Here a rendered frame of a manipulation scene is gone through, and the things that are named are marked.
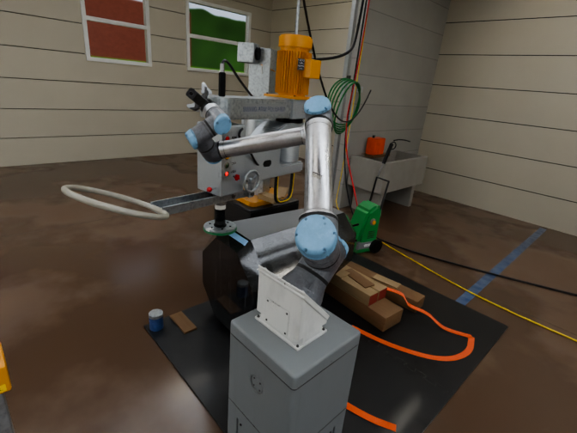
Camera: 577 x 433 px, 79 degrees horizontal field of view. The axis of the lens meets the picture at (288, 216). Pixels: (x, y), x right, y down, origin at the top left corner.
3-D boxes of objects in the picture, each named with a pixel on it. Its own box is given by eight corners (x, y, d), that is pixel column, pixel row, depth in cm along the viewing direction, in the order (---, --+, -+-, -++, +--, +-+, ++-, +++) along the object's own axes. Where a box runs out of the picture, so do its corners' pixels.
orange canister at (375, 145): (361, 155, 550) (364, 134, 538) (378, 153, 583) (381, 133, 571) (372, 158, 535) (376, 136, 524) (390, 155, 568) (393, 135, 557)
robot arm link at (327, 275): (330, 287, 147) (351, 253, 151) (325, 277, 132) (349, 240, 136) (300, 269, 153) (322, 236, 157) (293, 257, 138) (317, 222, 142)
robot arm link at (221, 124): (209, 125, 158) (227, 112, 159) (200, 113, 165) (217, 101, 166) (219, 140, 165) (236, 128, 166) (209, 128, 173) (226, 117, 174)
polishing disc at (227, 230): (221, 220, 247) (221, 216, 245) (243, 229, 234) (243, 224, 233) (196, 228, 230) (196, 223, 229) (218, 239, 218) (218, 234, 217)
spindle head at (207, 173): (237, 183, 249) (239, 119, 233) (260, 191, 237) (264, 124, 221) (197, 192, 222) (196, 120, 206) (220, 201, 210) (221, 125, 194)
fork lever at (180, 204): (236, 190, 248) (236, 183, 246) (256, 197, 237) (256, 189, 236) (147, 208, 195) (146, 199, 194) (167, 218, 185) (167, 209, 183)
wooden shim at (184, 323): (169, 317, 273) (169, 315, 272) (181, 312, 279) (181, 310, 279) (185, 334, 256) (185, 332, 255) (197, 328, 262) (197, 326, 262)
